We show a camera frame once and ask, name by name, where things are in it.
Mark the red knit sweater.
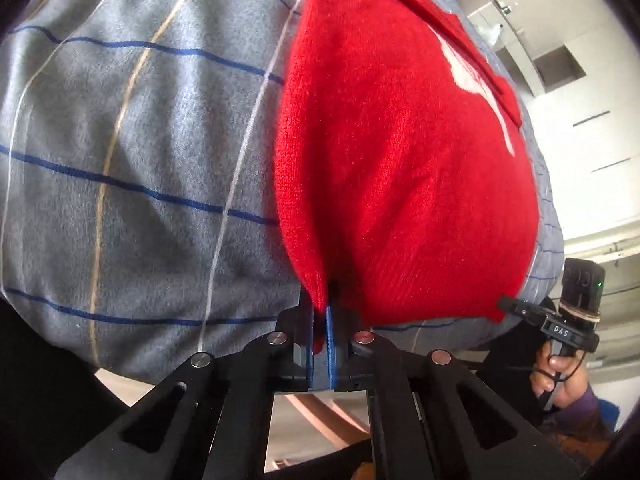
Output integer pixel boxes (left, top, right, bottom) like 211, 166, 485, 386
272, 0, 541, 326

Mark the person's right forearm purple sleeve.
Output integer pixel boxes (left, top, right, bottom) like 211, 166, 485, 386
542, 384, 623, 433

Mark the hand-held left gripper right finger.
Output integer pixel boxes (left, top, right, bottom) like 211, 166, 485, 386
326, 305, 583, 480

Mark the white wardrobe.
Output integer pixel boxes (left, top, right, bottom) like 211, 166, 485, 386
450, 0, 640, 246

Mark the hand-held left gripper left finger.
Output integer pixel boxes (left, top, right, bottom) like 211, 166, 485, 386
55, 290, 317, 480

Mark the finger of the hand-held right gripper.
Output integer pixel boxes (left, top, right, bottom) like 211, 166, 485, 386
497, 296, 557, 328

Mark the person's right hand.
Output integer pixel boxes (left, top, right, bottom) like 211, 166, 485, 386
529, 344, 592, 411

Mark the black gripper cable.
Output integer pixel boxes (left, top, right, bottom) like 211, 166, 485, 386
531, 347, 587, 413

